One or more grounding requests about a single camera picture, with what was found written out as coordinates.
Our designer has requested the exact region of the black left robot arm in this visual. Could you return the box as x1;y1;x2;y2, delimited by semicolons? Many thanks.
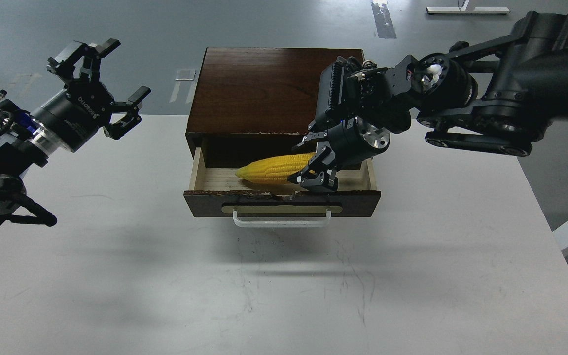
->
0;38;151;227

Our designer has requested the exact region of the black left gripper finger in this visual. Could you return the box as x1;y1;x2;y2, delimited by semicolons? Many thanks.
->
102;86;151;140
47;38;120;86

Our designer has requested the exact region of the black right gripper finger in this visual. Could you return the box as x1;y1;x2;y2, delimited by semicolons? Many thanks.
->
291;130;333;151
287;143;339;193

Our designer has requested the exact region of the yellow corn cob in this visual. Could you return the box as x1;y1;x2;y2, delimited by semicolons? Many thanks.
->
235;152;314;185

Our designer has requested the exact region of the wooden drawer with white handle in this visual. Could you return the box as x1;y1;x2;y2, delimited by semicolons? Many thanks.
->
183;148;381;228

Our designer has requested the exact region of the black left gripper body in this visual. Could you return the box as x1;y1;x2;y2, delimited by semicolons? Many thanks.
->
30;83;113;152

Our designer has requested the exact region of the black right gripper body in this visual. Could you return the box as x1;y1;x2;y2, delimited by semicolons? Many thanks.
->
327;116;391;170

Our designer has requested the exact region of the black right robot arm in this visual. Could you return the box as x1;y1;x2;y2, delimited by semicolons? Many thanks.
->
288;11;568;193

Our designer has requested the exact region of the white table leg base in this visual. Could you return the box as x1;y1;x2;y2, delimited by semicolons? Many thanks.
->
426;0;511;15

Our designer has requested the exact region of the dark wooden cabinet box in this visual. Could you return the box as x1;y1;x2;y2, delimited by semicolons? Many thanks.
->
185;47;364;168

